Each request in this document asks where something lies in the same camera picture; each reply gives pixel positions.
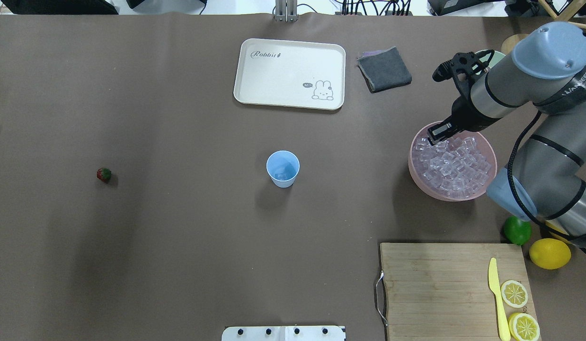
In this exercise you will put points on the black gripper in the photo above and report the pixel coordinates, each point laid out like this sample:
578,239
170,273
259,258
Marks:
464,115

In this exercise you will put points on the light blue plastic cup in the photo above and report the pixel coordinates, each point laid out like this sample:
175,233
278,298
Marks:
283,161

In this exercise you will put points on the red strawberry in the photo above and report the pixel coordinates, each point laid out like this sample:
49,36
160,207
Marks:
104,174

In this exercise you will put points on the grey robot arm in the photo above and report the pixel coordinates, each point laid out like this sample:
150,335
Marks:
548,70

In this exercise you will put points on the pile of clear ice cubes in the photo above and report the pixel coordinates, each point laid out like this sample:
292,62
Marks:
451,163

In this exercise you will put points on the wooden cup tree stand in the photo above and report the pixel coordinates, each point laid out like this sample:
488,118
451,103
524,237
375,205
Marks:
558,33

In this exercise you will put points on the pink bowl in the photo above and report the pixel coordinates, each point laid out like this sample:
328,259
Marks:
451,161

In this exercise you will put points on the grey folded cloth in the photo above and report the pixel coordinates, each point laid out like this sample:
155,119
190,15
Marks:
384,69

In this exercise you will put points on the light green bowl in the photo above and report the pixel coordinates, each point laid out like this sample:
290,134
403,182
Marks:
492,59

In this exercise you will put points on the green lime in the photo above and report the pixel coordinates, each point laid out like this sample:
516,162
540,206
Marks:
517,231

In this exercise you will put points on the cream rabbit tray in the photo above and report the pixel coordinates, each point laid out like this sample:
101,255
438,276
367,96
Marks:
293,74

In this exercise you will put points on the wooden cutting board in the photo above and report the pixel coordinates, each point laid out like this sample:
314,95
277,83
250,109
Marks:
438,291

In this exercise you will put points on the yellow plastic knife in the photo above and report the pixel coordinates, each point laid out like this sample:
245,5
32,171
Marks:
493,284

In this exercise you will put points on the lemon half upper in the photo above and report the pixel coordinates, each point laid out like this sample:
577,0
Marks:
514,294

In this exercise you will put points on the lemon half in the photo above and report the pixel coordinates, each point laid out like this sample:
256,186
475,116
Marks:
514,294
524,327

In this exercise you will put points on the lemon half lower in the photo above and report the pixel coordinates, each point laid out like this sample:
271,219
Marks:
524,327

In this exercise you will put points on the aluminium frame post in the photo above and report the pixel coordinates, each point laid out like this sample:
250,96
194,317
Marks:
285,11

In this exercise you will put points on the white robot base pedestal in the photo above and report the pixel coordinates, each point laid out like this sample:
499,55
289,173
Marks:
285,333

